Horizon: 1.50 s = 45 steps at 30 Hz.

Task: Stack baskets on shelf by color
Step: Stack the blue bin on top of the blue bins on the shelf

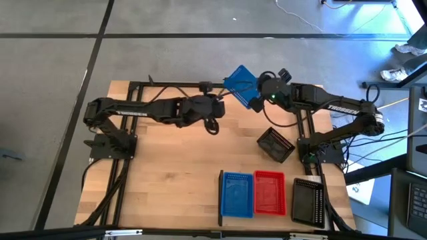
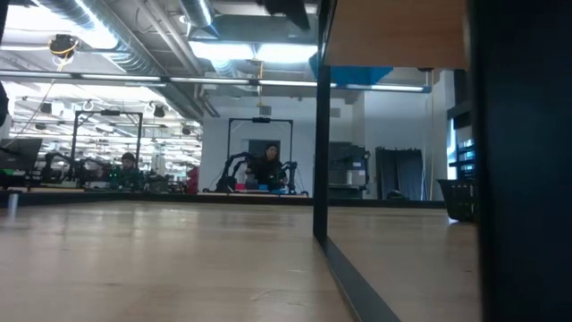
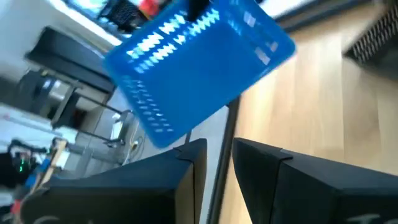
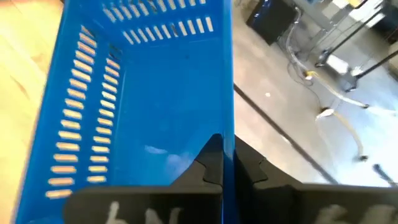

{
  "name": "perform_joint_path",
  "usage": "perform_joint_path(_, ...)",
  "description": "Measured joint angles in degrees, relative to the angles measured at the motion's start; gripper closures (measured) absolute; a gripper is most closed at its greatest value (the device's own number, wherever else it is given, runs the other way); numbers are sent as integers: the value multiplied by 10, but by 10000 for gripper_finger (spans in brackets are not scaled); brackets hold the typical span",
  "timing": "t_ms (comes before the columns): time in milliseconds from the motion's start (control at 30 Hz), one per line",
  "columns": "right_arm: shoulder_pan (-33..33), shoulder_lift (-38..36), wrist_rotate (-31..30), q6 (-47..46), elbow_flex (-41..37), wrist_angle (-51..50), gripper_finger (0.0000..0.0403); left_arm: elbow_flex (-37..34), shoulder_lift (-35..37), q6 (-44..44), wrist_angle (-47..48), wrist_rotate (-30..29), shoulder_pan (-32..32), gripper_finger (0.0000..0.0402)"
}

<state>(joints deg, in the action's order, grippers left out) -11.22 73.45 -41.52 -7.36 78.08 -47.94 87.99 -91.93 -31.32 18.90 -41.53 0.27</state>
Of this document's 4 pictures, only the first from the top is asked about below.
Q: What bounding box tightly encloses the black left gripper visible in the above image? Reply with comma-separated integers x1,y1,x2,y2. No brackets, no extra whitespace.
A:
179,85,250,129

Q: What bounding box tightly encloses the blue plastic basket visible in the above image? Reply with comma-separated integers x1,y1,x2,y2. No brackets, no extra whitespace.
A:
222,64,262,109
220,171,254,219

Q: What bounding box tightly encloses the black plastic basket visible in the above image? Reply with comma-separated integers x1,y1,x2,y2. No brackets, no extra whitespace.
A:
291,177,326,229
256,126,296,164

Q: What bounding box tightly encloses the red plastic basket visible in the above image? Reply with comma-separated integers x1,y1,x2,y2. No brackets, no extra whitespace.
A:
253,170,287,217

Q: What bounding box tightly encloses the person's white shoe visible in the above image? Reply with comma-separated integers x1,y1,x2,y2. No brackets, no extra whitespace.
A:
380,67,410,83
395,43,427,57

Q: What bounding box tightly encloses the white paper with logo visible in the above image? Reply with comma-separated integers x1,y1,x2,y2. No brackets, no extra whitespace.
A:
346,159,377,206

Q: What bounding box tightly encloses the person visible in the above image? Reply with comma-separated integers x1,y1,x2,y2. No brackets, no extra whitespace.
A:
380,23,427,83

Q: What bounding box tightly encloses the grey computer case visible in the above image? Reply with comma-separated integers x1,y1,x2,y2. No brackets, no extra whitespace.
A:
406,85,427,178

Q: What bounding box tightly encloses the dark laptop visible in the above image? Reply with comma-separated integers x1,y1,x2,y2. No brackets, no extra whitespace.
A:
388,167,427,239

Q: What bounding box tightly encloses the black gantry beam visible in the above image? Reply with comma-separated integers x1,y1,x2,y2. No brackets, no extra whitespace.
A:
0,225,427,240

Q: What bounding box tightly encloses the dark grey floor object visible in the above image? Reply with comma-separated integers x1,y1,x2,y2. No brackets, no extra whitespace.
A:
0,146,27,161

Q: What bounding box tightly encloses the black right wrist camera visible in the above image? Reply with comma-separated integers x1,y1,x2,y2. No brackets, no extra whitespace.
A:
249,97,264,113

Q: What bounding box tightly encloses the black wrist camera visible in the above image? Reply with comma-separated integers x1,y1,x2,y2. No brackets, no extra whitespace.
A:
203,117,220,136
249,97,264,113

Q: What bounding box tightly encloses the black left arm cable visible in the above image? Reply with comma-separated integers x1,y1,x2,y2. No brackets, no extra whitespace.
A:
148,81,214,101

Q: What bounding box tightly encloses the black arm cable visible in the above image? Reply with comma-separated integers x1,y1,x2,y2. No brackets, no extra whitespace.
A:
148,81,214,101
262,105,310,129

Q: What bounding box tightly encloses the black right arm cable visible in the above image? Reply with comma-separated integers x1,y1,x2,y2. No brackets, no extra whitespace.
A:
262,105,310,129

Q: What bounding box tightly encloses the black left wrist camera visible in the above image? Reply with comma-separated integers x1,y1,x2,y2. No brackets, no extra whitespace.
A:
203,117,220,136

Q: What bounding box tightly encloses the white floor cable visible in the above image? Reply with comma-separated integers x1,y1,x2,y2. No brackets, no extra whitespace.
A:
275,0,325,33

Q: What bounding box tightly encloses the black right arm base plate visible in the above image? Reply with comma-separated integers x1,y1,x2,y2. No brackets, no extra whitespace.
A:
298,138,345,165

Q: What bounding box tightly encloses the black aluminium table frame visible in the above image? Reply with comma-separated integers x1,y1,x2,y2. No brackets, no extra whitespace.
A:
79,79,357,233

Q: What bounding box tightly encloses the black cable bundle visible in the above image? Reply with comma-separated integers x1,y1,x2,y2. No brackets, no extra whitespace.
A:
81,157,131,227
320,196,356,233

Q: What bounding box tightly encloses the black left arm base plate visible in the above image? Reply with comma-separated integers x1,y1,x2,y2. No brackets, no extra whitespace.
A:
83,132,137,160

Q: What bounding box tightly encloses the white computer cable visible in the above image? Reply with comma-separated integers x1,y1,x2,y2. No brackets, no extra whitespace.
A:
404,122,427,140

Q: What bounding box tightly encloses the silver aluminium bracket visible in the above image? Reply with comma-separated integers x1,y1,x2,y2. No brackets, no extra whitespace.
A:
104,229,143,238
288,232,328,240

